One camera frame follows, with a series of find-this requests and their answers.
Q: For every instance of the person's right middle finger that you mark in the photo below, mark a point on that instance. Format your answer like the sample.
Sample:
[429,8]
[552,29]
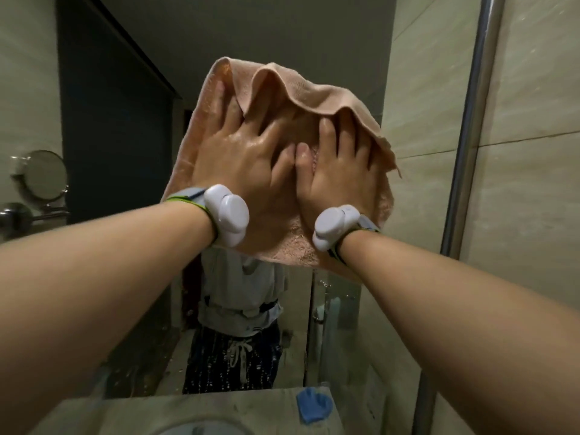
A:
[347,133]

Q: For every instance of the person's left thumb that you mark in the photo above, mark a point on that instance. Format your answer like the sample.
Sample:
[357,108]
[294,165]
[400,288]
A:
[285,165]

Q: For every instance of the white sink basin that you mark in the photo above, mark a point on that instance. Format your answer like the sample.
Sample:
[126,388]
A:
[204,429]

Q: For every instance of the round chrome swivel mirror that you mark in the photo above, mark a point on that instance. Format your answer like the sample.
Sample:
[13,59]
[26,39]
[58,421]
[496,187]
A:
[41,175]

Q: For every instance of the person's left little finger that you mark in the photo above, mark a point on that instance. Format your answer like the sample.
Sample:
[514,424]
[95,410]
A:
[215,108]

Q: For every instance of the person's right forearm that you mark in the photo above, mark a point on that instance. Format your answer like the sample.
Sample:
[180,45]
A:
[457,312]

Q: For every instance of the person's left hand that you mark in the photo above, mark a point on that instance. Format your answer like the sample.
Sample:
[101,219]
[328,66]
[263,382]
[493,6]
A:
[235,163]

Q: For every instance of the person's right thumb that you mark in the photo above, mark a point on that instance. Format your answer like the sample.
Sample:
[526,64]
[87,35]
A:
[304,167]

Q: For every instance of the person's right hand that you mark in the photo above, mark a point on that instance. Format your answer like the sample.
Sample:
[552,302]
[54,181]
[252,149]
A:
[344,181]

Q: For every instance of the blue cloth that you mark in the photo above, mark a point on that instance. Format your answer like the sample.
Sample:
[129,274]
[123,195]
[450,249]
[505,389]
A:
[315,405]

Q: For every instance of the person's right little finger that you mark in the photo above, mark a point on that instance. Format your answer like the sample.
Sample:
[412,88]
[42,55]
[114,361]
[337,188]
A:
[377,162]

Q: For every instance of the person's left middle finger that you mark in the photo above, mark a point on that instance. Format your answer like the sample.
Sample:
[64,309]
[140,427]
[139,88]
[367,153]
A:
[257,117]

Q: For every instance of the chrome vertical pole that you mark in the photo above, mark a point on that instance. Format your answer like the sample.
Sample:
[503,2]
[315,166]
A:
[473,113]

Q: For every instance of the person's left forearm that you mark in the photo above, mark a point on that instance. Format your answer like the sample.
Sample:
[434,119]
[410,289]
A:
[99,285]

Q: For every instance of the large wall mirror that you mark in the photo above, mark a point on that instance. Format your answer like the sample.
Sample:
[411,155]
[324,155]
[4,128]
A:
[272,27]

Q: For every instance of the peach terry towel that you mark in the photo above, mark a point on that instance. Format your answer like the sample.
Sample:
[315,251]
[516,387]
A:
[312,101]

